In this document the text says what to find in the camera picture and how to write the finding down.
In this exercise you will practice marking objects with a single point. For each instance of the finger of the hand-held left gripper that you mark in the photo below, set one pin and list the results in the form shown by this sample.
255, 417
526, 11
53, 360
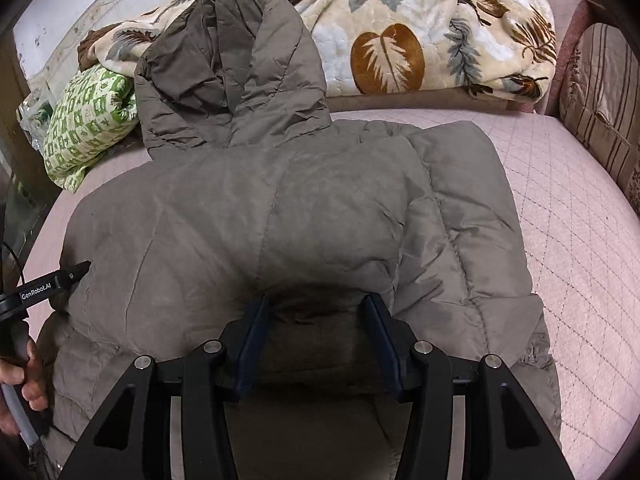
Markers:
75, 270

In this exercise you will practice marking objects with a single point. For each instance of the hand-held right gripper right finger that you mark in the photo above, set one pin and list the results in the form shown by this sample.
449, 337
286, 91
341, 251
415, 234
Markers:
381, 342

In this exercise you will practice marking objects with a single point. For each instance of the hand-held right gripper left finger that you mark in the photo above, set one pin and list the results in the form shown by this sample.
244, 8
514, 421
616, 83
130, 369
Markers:
254, 342

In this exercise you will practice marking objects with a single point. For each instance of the grey-brown hooded puffer jacket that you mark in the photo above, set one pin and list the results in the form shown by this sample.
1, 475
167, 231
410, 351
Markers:
300, 210

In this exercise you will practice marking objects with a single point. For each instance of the person's left hand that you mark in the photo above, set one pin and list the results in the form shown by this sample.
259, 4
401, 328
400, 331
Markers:
36, 385

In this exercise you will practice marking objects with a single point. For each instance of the wooden door with glass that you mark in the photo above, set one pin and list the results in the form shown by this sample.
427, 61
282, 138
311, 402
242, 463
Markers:
15, 185

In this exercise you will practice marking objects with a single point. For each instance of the green checked quilt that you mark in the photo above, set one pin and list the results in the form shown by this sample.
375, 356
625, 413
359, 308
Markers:
80, 120

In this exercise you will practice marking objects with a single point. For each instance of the printed plastic bag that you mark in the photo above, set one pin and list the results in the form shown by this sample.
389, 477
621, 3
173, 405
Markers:
32, 115

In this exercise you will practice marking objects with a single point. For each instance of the pink sofa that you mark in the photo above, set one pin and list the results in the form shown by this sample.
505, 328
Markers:
575, 240

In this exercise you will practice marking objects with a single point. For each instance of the leaf print blanket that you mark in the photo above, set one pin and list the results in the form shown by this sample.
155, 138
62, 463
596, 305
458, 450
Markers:
390, 50

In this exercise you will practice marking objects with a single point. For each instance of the striped cushion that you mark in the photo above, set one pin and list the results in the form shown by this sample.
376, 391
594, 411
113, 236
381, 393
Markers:
600, 90

